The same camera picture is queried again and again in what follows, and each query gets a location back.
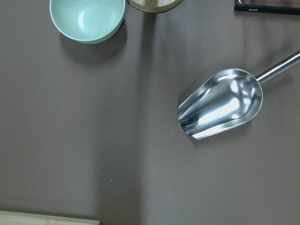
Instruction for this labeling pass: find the wooden mug tree stand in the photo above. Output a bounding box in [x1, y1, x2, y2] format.
[127, 0, 183, 13]

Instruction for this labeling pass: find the steel scoop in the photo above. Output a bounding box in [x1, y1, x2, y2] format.
[177, 52, 300, 140]

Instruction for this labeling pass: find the mint green bowl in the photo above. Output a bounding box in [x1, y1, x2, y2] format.
[49, 0, 126, 44]

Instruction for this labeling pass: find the black tray with glasses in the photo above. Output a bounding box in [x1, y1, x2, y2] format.
[234, 0, 300, 15]

